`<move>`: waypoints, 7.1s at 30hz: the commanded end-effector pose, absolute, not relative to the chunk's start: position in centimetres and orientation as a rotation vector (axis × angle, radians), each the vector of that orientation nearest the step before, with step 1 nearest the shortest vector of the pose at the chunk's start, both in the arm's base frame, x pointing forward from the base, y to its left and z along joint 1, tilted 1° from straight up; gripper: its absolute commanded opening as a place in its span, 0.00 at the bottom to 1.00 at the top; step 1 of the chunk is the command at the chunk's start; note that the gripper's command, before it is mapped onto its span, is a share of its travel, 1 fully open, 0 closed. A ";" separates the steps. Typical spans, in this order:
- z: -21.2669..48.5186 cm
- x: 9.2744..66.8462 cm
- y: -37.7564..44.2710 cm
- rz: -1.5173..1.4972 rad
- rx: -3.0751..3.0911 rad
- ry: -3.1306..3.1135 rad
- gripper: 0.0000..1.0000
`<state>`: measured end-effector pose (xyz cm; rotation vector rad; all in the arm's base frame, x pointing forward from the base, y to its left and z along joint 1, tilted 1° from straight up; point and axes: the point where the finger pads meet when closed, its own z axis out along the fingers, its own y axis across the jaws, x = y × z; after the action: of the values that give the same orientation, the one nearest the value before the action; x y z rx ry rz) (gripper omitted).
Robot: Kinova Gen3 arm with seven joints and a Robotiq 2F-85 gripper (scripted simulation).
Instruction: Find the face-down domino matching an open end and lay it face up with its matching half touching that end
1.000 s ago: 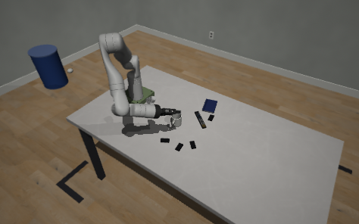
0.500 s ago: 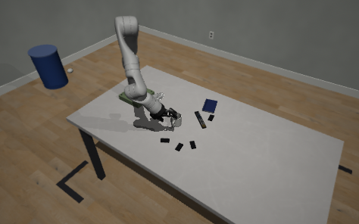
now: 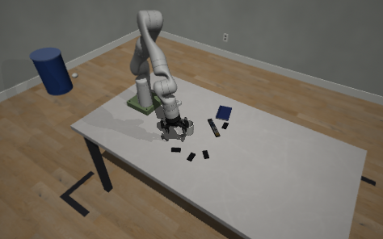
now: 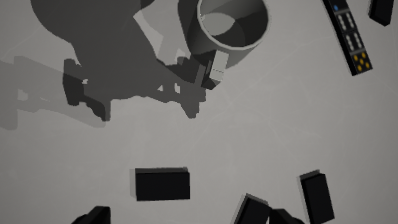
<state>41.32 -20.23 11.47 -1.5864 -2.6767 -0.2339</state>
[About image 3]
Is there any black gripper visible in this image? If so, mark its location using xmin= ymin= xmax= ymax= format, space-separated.
xmin=161 ymin=114 xmax=189 ymax=133

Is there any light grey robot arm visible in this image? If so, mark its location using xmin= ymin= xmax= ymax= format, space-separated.
xmin=130 ymin=10 xmax=182 ymax=119

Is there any dark blue book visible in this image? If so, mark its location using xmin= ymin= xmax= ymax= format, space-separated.
xmin=216 ymin=106 xmax=232 ymax=121

